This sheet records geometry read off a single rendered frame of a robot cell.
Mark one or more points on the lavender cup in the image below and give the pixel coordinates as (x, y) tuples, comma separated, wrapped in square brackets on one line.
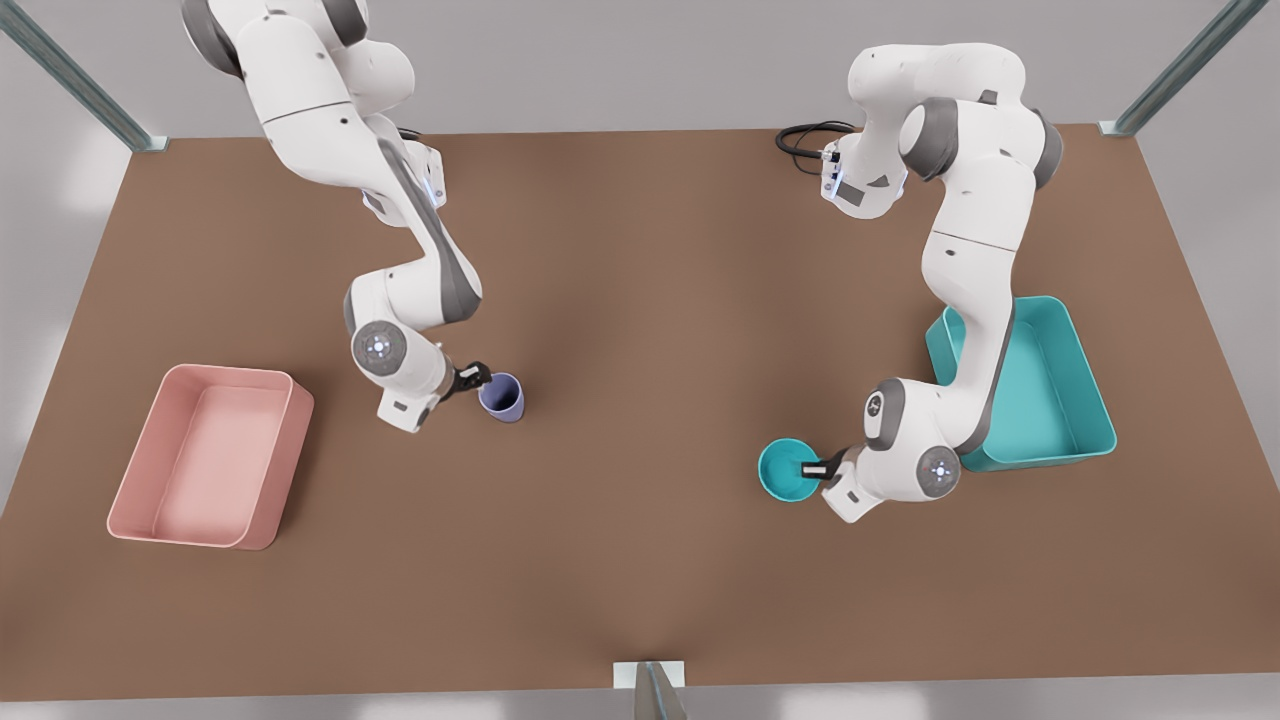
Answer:
[(502, 396)]

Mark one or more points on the teal bowl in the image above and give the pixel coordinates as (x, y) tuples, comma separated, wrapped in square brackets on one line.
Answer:
[(785, 470)]

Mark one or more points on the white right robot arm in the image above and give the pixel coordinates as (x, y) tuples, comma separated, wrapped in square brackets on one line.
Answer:
[(330, 110)]

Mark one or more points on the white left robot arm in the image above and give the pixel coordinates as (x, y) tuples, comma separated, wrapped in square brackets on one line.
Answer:
[(975, 250)]

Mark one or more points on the teal box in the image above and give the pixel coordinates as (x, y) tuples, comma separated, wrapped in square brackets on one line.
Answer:
[(1045, 385)]

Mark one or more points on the pink box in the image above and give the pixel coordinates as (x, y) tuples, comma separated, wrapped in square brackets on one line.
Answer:
[(212, 455)]

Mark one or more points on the silver frame post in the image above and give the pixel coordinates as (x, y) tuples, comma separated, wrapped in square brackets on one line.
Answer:
[(75, 75), (1180, 65), (655, 690)]

